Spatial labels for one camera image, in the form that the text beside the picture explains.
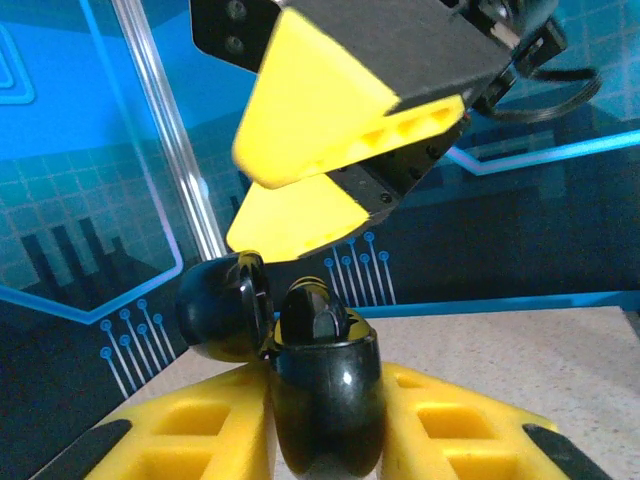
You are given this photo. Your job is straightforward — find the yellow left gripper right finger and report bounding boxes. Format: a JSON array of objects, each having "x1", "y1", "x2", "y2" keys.
[{"x1": 382, "y1": 362, "x2": 616, "y2": 480}]

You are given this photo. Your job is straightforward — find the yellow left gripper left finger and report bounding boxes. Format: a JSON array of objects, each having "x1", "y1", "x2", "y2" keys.
[{"x1": 29, "y1": 367, "x2": 274, "y2": 480}]

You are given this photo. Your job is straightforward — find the black round wheel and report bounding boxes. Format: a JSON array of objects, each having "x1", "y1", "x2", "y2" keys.
[{"x1": 174, "y1": 249, "x2": 389, "y2": 479}]

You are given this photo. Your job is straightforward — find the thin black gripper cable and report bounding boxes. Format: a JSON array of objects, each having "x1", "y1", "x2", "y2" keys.
[{"x1": 482, "y1": 64, "x2": 604, "y2": 125}]

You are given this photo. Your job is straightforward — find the aluminium corner post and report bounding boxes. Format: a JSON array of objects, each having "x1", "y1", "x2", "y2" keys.
[{"x1": 112, "y1": 0, "x2": 226, "y2": 264}]

